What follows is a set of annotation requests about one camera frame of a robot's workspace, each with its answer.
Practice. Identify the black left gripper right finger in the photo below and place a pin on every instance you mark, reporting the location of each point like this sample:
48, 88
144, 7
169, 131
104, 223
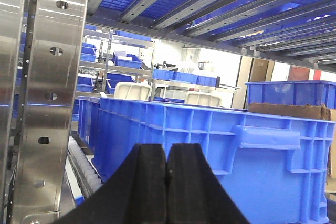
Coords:
194, 194

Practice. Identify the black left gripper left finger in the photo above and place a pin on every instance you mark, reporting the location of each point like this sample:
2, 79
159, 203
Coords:
135, 193

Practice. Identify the far right blue crate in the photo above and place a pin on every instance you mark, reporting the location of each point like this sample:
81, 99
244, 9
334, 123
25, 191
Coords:
313, 92

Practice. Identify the near blue plastic bin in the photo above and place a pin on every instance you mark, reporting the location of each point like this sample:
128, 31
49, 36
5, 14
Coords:
273, 167

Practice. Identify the overhead roller shelf rack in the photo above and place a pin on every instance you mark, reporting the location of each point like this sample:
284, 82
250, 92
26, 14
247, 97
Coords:
297, 32

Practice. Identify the brown cardboard box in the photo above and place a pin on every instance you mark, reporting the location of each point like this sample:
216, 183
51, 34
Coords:
301, 111

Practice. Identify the steel rack upright post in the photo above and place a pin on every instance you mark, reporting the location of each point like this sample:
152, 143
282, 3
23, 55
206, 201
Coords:
41, 43

